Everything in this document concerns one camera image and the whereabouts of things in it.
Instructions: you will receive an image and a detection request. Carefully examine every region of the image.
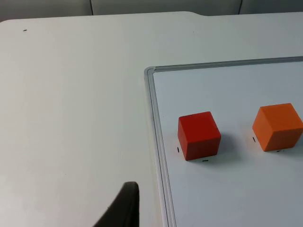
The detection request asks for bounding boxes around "red cube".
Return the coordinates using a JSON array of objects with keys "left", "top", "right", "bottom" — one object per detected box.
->
[{"left": 177, "top": 111, "right": 222, "bottom": 162}]

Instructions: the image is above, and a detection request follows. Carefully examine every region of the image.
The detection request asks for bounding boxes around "grey-framed whiteboard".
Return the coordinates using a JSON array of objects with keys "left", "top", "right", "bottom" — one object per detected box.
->
[{"left": 143, "top": 56, "right": 303, "bottom": 227}]

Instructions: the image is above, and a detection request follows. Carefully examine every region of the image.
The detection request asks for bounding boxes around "orange cube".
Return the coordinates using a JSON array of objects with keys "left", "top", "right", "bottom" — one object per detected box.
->
[{"left": 252, "top": 103, "right": 303, "bottom": 152}]

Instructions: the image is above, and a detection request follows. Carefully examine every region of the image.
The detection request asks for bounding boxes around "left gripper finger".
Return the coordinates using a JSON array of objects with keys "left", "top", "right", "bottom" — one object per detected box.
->
[{"left": 91, "top": 181, "right": 140, "bottom": 227}]

